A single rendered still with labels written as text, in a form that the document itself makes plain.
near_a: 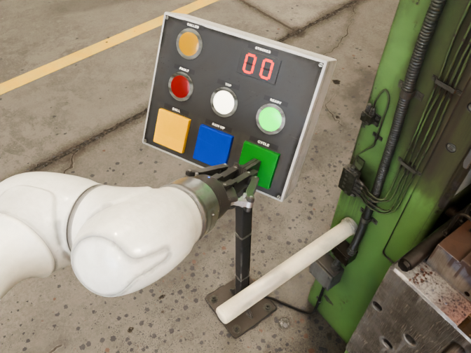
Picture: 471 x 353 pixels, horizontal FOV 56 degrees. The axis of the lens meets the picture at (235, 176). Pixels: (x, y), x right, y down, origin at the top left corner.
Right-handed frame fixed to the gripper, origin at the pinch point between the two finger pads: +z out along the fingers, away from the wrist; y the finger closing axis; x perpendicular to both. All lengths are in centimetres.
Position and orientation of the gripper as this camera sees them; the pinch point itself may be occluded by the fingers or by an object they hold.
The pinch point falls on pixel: (249, 170)
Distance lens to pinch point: 82.0
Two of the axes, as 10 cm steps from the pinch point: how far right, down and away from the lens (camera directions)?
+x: 2.4, -8.9, -3.8
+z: 4.2, -2.6, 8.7
